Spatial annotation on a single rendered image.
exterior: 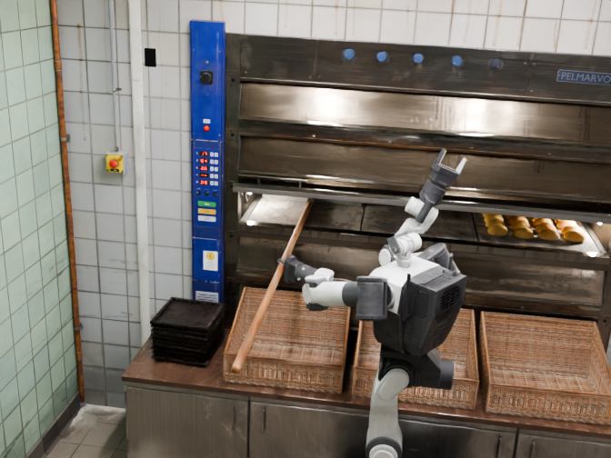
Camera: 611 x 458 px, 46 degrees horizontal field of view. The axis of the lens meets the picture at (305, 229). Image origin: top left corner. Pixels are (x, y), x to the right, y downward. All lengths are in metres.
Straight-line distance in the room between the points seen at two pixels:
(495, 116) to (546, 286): 0.88
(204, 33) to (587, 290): 2.18
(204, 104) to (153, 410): 1.46
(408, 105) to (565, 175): 0.79
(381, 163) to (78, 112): 1.49
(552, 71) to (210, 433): 2.27
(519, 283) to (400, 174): 0.80
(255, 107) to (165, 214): 0.73
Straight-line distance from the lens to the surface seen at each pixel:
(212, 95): 3.46
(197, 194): 3.60
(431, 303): 2.53
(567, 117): 3.47
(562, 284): 3.71
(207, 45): 3.44
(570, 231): 3.82
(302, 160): 3.47
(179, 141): 3.59
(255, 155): 3.51
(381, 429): 2.95
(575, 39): 3.41
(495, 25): 3.36
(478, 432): 3.41
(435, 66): 3.37
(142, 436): 3.69
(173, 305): 3.70
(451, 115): 3.40
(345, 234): 3.56
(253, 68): 3.45
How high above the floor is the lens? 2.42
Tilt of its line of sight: 20 degrees down
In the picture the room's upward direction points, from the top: 3 degrees clockwise
